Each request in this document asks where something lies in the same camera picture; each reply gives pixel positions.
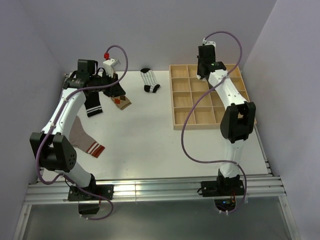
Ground black box under rail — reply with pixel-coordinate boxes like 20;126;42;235
78;203;100;215

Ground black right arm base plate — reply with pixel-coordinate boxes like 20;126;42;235
197;180;245;198

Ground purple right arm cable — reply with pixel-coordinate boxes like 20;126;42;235
180;31;248;214

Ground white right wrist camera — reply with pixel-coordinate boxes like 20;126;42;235
202;38;216;47

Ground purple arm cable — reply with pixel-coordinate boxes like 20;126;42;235
180;31;248;214
35;44;130;221

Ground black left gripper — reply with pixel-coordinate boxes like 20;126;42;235
90;71;126;98

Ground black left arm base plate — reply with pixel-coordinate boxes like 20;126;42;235
67;184;114;202

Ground taupe sock red stripes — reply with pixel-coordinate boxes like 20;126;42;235
69;116;105;158

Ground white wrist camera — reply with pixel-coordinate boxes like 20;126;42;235
202;38;216;47
102;58;120;77

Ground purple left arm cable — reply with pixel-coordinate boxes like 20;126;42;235
35;44;130;221

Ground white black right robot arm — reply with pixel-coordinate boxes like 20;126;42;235
197;42;256;195

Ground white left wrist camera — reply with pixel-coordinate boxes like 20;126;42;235
102;58;120;77

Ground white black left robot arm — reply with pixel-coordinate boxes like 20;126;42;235
29;58;120;200

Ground wooden compartment tray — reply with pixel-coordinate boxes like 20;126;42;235
168;63;258;131

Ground black sock white stripes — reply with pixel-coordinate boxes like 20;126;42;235
84;92;103;118

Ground aluminium table edge rail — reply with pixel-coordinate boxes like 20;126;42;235
23;175;287;205

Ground white sock black toe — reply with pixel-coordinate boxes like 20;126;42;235
140;68;161;93

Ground brown orange argyle sock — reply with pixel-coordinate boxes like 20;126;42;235
110;95;132;111

